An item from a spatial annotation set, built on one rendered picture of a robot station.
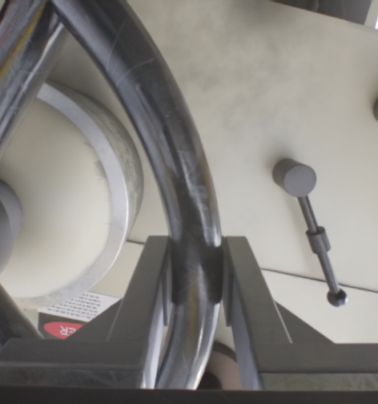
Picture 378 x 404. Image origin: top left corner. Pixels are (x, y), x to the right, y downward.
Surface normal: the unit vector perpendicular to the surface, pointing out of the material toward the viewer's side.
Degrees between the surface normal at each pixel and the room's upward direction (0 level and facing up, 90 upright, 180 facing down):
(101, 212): 92
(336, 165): 90
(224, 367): 90
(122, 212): 90
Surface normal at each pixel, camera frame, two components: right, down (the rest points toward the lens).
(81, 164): 0.44, 0.06
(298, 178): -0.02, 0.27
